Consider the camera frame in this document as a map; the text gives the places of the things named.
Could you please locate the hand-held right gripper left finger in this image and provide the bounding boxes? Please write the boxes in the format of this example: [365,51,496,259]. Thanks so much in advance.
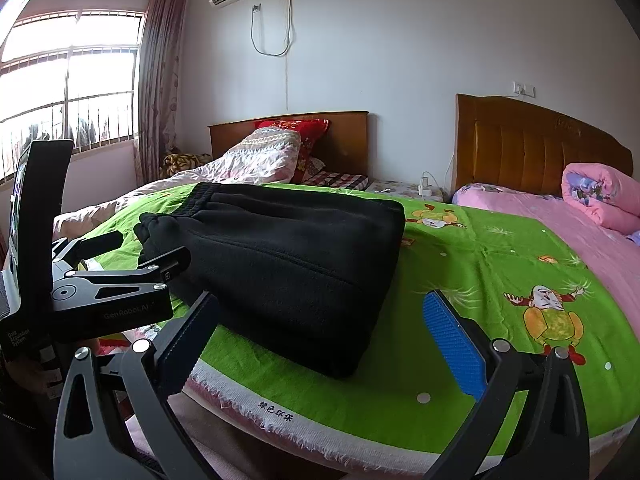
[52,290,221,480]

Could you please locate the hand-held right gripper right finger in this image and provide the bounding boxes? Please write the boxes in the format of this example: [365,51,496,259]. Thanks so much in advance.
[422,289,592,480]

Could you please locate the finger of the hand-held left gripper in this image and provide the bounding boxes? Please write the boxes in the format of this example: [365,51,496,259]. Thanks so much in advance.
[50,231,124,275]
[64,246,192,307]

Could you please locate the black pants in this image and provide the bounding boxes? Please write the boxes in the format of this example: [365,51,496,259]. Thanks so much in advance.
[134,183,406,380]

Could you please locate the green printed blanket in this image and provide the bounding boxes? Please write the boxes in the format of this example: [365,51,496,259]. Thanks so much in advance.
[90,182,637,467]

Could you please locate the brown tiger print blanket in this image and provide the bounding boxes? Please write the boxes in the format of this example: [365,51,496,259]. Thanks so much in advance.
[160,152,213,179]

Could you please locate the pale floral quilt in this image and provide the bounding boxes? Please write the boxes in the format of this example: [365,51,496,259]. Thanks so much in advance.
[52,127,302,242]

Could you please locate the window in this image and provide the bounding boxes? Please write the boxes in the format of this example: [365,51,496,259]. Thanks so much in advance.
[0,10,146,182]

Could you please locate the nightstand with floral cover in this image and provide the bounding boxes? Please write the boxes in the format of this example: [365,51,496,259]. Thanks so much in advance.
[365,177,446,202]

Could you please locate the pink bed sheet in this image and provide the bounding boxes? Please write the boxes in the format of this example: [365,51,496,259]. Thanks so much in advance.
[452,182,640,361]

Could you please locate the pink patterned curtain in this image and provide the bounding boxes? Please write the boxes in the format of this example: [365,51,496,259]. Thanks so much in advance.
[134,0,190,187]

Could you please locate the person's dark clothing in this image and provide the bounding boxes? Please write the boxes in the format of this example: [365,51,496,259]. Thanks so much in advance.
[0,360,57,480]

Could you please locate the red floral pillow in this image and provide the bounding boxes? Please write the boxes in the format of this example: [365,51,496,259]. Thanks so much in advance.
[252,119,331,184]

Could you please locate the large wooden headboard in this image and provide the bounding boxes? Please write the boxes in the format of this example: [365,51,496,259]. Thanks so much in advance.
[454,92,634,199]

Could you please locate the folded pink quilt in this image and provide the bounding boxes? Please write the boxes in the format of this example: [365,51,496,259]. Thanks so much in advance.
[561,162,640,234]

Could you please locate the small wooden headboard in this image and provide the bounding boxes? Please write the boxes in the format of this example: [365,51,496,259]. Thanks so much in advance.
[207,111,370,177]

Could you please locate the white power cable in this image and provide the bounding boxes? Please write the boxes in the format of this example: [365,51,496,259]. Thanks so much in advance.
[250,0,294,111]

